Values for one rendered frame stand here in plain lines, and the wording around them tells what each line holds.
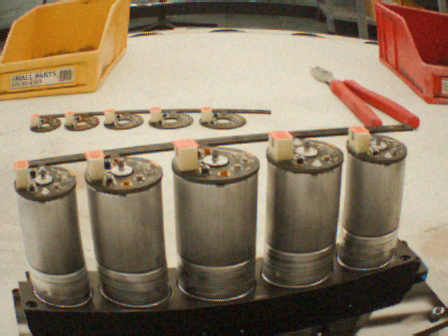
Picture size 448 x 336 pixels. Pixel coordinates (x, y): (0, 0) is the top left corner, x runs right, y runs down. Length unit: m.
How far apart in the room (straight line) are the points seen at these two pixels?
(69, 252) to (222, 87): 0.31
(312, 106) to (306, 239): 0.26
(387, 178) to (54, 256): 0.11
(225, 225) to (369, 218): 0.05
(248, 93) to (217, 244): 0.28
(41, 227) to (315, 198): 0.09
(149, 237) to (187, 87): 0.30
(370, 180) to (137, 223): 0.07
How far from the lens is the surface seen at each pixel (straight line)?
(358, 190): 0.27
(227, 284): 0.26
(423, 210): 0.38
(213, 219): 0.25
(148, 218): 0.24
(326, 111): 0.50
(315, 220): 0.26
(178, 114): 0.49
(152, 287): 0.25
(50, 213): 0.24
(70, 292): 0.25
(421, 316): 0.27
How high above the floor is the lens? 0.91
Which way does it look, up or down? 22 degrees down
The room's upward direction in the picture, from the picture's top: straight up
